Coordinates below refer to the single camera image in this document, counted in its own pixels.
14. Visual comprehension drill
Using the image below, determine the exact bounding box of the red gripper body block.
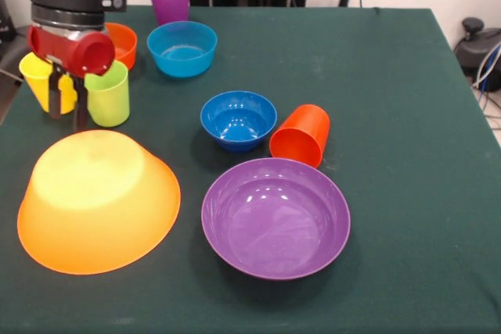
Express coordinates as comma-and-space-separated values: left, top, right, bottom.
26, 24, 117, 79

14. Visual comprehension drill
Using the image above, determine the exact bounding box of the large yellow plastic bowl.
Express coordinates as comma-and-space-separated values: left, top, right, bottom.
16, 129, 182, 276

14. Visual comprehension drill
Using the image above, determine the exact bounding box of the red plastic cup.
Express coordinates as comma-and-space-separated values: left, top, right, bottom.
269, 103, 332, 170

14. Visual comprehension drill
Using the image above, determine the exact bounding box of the purple plastic bowl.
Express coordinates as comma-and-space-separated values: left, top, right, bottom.
200, 157, 351, 281

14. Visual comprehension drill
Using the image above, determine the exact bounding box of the purple plastic cup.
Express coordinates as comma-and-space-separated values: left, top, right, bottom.
146, 0, 191, 27

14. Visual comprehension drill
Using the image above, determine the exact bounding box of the dark blue plastic bowl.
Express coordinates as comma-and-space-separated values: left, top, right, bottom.
200, 90, 279, 154

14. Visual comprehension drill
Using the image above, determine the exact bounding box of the yellow plastic cup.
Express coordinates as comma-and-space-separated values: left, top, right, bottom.
18, 52, 78, 116

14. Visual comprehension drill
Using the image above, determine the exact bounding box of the light blue plastic bowl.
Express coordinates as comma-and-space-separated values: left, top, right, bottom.
146, 20, 218, 78

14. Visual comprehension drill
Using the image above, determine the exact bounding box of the orange-red plastic bowl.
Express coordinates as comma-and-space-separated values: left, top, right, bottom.
104, 22, 139, 72

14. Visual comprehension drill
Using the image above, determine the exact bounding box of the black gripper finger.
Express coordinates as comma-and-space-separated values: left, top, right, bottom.
73, 75, 91, 132
47, 62, 66, 120

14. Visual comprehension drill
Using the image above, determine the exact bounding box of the green plastic cup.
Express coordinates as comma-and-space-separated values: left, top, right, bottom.
84, 60, 131, 128

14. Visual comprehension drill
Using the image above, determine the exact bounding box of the dark green tablecloth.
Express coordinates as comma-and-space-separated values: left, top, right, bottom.
0, 4, 501, 334

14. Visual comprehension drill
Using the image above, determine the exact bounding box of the tangle of floor cables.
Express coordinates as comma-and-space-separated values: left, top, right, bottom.
471, 44, 501, 131

